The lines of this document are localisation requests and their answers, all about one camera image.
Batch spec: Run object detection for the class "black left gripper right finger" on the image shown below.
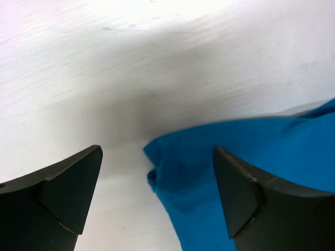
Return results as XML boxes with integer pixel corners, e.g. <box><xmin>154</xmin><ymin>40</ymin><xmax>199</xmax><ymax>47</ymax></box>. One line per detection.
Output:
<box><xmin>213</xmin><ymin>147</ymin><xmax>334</xmax><ymax>250</ymax></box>

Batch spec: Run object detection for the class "blue t-shirt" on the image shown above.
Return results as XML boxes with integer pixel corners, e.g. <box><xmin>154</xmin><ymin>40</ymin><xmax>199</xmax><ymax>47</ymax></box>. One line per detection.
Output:
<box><xmin>143</xmin><ymin>101</ymin><xmax>334</xmax><ymax>250</ymax></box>

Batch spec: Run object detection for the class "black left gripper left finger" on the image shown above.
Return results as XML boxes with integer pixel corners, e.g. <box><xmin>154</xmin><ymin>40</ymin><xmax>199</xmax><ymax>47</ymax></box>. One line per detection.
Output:
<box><xmin>1</xmin><ymin>145</ymin><xmax>103</xmax><ymax>250</ymax></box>

